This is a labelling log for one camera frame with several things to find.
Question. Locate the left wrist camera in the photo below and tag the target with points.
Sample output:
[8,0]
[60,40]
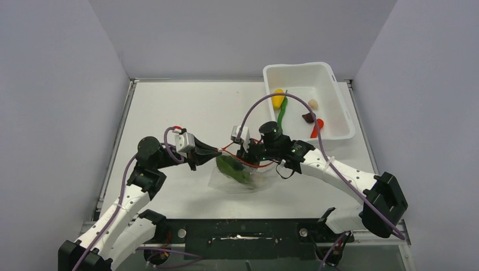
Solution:
[184,143]

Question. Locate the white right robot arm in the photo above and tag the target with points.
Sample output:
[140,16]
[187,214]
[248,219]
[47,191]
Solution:
[381,202]

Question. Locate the green leafy vegetable toy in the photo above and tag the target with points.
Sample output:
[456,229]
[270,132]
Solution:
[233,168]

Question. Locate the orange carrot toy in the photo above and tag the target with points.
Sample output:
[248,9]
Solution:
[317,129]

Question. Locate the clear orange zip bag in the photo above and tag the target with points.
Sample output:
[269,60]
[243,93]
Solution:
[225,184]

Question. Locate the white plastic bin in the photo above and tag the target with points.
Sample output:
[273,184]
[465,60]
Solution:
[302,82]

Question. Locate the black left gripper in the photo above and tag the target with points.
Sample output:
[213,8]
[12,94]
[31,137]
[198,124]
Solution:
[200,148]

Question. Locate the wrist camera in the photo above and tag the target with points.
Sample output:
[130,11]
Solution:
[240,134]
[184,143]

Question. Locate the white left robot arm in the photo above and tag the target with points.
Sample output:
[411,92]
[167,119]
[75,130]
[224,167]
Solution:
[125,225]

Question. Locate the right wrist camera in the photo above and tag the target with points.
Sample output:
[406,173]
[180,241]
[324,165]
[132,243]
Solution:
[240,134]

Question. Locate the aluminium table frame rail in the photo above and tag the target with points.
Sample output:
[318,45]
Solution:
[239,232]

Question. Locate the yellow corn toy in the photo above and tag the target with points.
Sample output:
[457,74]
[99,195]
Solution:
[277,100]

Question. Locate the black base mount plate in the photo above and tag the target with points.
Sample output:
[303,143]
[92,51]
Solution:
[243,237]

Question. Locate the brown mushroom toy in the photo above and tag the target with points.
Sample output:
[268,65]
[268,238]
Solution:
[309,118]

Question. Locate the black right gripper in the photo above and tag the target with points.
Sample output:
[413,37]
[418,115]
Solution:
[245,154]

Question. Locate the green chili pepper toy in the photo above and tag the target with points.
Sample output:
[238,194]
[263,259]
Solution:
[281,112]

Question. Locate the beige garlic bulb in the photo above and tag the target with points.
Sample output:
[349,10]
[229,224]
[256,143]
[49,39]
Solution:
[313,104]

